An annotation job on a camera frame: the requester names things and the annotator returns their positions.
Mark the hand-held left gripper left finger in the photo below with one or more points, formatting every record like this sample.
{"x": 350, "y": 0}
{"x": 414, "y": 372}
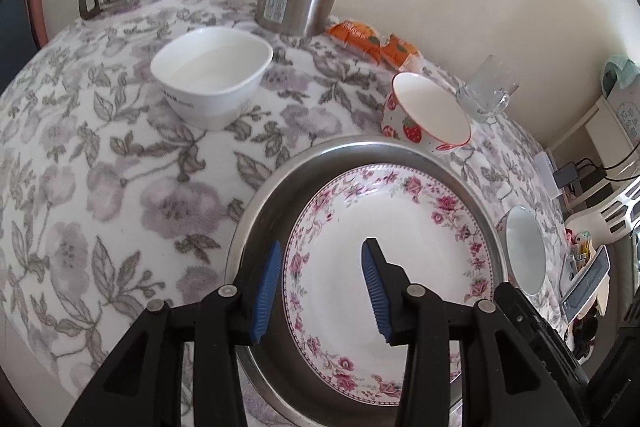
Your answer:
{"x": 265, "y": 292}

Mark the large pale blue bowl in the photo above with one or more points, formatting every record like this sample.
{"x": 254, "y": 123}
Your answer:
{"x": 525, "y": 252}

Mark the clear glass mug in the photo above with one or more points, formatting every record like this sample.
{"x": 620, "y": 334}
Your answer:
{"x": 487, "y": 87}

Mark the white wooden side table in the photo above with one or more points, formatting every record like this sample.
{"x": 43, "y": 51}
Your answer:
{"x": 590, "y": 132}

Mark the white appliance with green top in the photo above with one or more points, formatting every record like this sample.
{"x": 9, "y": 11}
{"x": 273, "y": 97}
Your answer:
{"x": 622, "y": 97}

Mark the strawberry print bowl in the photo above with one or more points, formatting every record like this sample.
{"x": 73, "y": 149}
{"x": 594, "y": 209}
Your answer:
{"x": 430, "y": 107}

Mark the white openwork chair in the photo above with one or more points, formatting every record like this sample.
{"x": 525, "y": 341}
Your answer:
{"x": 610, "y": 212}

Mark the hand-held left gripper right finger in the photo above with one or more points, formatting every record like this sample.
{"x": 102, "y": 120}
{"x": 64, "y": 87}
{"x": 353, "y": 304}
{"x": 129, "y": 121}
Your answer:
{"x": 375, "y": 292}

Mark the grey floral tablecloth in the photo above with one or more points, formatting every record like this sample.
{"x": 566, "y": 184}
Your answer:
{"x": 100, "y": 167}

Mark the stainless steel basin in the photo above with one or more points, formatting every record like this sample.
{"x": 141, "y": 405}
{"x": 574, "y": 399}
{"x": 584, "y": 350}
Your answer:
{"x": 270, "y": 202}

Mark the white phone stand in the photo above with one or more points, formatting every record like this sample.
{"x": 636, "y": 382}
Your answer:
{"x": 567, "y": 277}

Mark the small white bowl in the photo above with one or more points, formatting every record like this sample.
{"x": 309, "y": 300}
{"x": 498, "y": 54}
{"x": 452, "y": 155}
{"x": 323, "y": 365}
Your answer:
{"x": 210, "y": 72}

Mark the pink crocheted piece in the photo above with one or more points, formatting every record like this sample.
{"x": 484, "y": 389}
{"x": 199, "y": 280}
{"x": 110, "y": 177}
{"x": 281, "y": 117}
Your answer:
{"x": 577, "y": 242}

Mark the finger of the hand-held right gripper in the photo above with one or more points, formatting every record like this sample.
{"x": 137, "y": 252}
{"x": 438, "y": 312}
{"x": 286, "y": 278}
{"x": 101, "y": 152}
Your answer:
{"x": 520, "y": 312}

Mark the orange snack packet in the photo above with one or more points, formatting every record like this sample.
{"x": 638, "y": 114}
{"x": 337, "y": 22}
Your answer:
{"x": 400, "y": 52}
{"x": 357, "y": 37}

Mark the round floral rim plate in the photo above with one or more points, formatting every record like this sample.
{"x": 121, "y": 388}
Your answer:
{"x": 340, "y": 217}

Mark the black charger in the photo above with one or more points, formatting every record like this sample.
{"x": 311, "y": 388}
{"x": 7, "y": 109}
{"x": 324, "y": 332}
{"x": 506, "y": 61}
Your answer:
{"x": 567, "y": 174}

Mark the white power strip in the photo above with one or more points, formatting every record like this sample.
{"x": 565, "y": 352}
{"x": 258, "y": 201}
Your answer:
{"x": 544, "y": 172}

